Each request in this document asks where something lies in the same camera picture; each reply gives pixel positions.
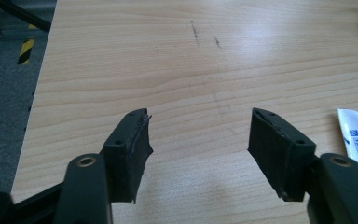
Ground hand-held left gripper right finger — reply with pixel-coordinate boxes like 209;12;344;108
247;107;317;203

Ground black metal stand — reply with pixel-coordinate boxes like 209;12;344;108
0;0;52;41

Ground yellow black floor tape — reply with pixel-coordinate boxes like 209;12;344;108
17;37;35;65

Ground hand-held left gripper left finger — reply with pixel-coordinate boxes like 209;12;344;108
100;107;154;205

